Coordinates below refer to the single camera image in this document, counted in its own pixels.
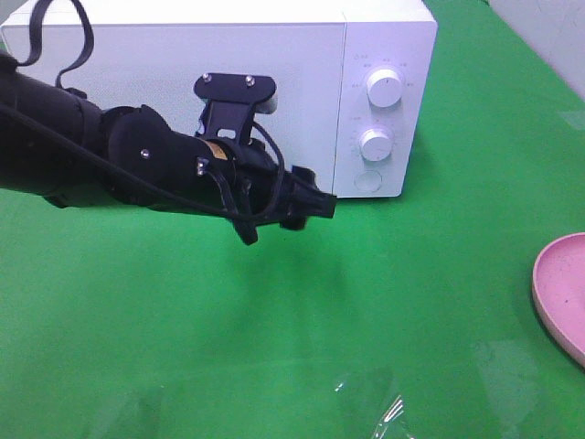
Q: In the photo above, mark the white microwave door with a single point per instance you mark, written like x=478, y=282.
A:
x=157, y=64

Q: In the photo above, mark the pink round plate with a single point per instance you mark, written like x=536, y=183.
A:
x=558, y=292

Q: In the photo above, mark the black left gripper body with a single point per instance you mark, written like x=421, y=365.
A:
x=256, y=188

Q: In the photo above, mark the white microwave oven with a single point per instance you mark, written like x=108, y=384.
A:
x=378, y=34

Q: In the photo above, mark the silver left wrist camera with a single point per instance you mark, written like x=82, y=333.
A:
x=231, y=103

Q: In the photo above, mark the white microwave knob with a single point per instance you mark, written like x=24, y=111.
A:
x=376, y=145
x=384, y=87

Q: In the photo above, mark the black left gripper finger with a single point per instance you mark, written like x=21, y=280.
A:
x=304, y=174
x=308, y=201

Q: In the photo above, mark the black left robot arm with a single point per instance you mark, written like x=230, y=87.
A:
x=57, y=145

